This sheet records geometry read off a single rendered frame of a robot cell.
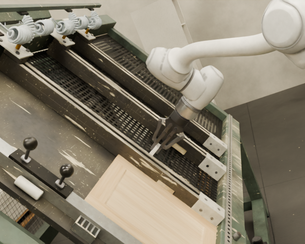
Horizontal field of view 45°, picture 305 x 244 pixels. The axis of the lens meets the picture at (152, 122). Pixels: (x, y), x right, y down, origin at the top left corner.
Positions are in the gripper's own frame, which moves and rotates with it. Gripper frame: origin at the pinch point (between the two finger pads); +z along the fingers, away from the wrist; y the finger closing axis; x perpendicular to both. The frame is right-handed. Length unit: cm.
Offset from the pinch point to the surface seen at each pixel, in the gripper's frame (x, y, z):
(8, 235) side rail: 74, 20, 3
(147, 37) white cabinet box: -359, 74, 42
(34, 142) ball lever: 55, 30, -7
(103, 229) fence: 51, 1, 5
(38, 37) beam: -23, 72, 0
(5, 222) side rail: 71, 22, 3
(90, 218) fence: 51, 6, 4
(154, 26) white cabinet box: -360, 74, 25
